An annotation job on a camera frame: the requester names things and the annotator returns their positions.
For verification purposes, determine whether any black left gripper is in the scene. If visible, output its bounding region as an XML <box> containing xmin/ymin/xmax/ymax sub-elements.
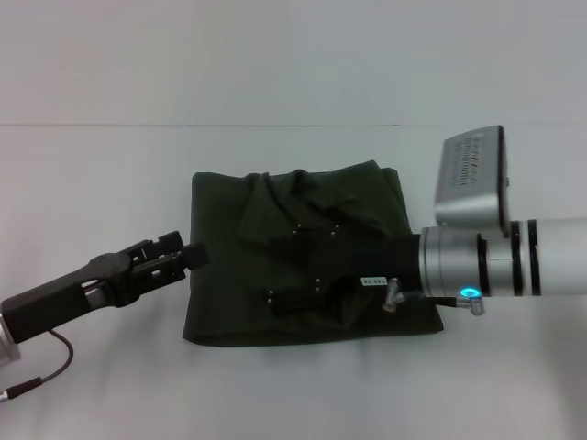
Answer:
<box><xmin>1</xmin><ymin>231</ymin><xmax>213</xmax><ymax>346</ymax></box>

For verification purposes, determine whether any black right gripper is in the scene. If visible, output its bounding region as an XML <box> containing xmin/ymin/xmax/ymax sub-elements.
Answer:
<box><xmin>264</xmin><ymin>222</ymin><xmax>428</xmax><ymax>318</ymax></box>

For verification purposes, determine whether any dark green t-shirt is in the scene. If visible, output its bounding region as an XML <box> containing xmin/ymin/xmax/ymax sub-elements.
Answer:
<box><xmin>180</xmin><ymin>158</ymin><xmax>445</xmax><ymax>350</ymax></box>

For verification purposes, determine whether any right gripper cable with connector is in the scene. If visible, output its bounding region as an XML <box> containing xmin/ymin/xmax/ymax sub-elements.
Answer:
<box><xmin>382</xmin><ymin>277</ymin><xmax>485</xmax><ymax>318</ymax></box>

